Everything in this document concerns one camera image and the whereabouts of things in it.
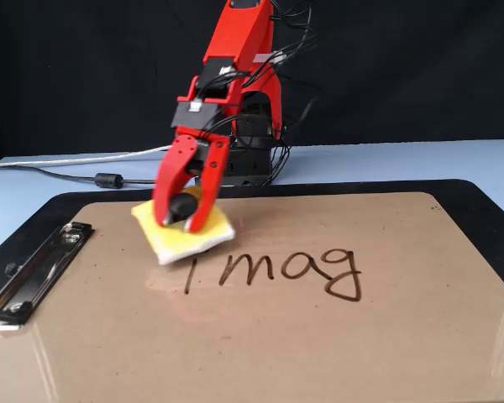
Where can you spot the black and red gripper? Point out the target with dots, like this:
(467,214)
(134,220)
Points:
(197,117)

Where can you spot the black mat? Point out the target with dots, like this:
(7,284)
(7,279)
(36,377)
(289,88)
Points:
(479,197)

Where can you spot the yellow sponge with black knob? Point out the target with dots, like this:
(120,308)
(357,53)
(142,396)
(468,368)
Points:
(172,243)

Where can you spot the brown clipboard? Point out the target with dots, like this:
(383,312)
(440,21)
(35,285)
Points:
(277,336)

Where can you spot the silver metal clipboard clip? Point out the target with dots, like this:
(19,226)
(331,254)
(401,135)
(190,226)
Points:
(29,285)

